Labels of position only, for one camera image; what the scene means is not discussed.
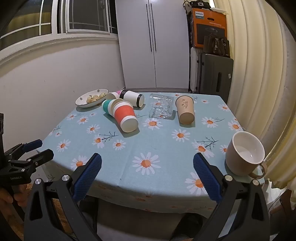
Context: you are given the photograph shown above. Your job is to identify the person's left hand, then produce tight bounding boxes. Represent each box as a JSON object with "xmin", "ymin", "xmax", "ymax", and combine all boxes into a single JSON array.
[{"xmin": 0, "ymin": 184, "xmax": 28, "ymax": 208}]

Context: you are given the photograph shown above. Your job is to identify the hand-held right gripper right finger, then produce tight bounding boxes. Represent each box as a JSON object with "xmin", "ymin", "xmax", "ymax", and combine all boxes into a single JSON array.
[{"xmin": 193, "ymin": 152, "xmax": 271, "ymax": 241}]

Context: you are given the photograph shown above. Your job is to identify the dark grey suitcase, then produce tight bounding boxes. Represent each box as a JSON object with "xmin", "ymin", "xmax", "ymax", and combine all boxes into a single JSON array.
[{"xmin": 198, "ymin": 53, "xmax": 234, "ymax": 97}]

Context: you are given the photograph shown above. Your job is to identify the pale food pieces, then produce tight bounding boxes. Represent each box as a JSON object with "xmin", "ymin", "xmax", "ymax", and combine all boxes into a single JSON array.
[{"xmin": 86, "ymin": 92, "xmax": 107, "ymax": 104}]

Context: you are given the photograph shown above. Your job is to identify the orange banded paper cup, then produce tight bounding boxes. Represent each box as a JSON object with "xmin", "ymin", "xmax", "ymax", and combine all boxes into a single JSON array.
[{"xmin": 112, "ymin": 101, "xmax": 139, "ymax": 133}]

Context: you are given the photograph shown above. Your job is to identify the black bag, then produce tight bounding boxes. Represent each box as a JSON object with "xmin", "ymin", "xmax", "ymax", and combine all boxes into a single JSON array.
[{"xmin": 184, "ymin": 0, "xmax": 214, "ymax": 11}]

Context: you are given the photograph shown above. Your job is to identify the pink banded paper cup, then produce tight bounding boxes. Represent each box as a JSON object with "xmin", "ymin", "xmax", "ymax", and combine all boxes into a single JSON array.
[{"xmin": 105, "ymin": 90, "xmax": 123, "ymax": 100}]

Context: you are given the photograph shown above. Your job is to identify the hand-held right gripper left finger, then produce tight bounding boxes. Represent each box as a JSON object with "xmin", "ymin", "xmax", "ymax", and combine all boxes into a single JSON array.
[{"xmin": 24, "ymin": 152, "xmax": 103, "ymax": 241}]

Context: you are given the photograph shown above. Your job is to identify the cream curtain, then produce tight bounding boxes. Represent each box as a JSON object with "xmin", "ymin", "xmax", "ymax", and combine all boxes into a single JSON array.
[{"xmin": 212, "ymin": 0, "xmax": 296, "ymax": 197}]

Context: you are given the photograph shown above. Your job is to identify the brown paper cup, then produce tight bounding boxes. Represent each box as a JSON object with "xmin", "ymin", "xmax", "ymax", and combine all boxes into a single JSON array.
[{"xmin": 175, "ymin": 95, "xmax": 196, "ymax": 125}]

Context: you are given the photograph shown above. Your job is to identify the black handbag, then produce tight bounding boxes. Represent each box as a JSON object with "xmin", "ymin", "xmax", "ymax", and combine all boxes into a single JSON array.
[{"xmin": 203, "ymin": 35, "xmax": 231, "ymax": 58}]

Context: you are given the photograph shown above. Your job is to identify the black banded white paper cup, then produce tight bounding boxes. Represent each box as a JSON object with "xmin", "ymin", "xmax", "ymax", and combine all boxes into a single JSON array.
[{"xmin": 119, "ymin": 89, "xmax": 145, "ymax": 108}]

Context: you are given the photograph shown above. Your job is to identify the wooden chair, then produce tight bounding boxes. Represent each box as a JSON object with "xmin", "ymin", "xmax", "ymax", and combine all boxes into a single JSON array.
[{"xmin": 269, "ymin": 185, "xmax": 296, "ymax": 224}]

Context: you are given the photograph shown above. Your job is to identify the teal banded paper cup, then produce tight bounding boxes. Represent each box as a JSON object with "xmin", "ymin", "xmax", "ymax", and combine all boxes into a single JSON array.
[{"xmin": 101, "ymin": 98, "xmax": 125, "ymax": 117}]

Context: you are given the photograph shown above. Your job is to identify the silver suitcase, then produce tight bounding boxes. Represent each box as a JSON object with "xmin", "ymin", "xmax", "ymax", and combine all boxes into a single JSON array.
[{"xmin": 189, "ymin": 47, "xmax": 204, "ymax": 93}]

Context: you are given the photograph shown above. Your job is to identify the white flower print plate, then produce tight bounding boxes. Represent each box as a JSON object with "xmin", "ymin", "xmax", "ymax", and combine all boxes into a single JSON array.
[{"xmin": 75, "ymin": 89, "xmax": 109, "ymax": 108}]

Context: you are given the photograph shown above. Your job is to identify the beige ceramic mug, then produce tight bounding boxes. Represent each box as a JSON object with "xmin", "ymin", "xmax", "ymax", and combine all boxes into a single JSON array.
[{"xmin": 225, "ymin": 131, "xmax": 268, "ymax": 180}]

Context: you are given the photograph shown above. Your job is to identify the white framed window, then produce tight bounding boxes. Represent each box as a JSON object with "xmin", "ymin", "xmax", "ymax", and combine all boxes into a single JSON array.
[{"xmin": 0, "ymin": 0, "xmax": 118, "ymax": 50}]

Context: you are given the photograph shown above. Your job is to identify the orange and black cardboard box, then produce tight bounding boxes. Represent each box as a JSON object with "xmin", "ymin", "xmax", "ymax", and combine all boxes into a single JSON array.
[{"xmin": 191, "ymin": 8, "xmax": 228, "ymax": 49}]

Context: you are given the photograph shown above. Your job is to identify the blue daisy print tablecloth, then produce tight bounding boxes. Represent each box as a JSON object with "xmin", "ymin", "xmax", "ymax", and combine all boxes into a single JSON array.
[{"xmin": 43, "ymin": 92, "xmax": 266, "ymax": 212}]

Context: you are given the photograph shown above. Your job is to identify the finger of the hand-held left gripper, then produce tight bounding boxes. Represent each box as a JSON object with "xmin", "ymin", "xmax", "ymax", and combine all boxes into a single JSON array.
[
  {"xmin": 3, "ymin": 139, "xmax": 43, "ymax": 160},
  {"xmin": 7, "ymin": 149, "xmax": 54, "ymax": 173}
]

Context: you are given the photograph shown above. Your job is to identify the white wardrobe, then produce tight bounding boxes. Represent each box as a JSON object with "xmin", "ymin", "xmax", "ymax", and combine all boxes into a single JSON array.
[{"xmin": 115, "ymin": 0, "xmax": 192, "ymax": 91}]

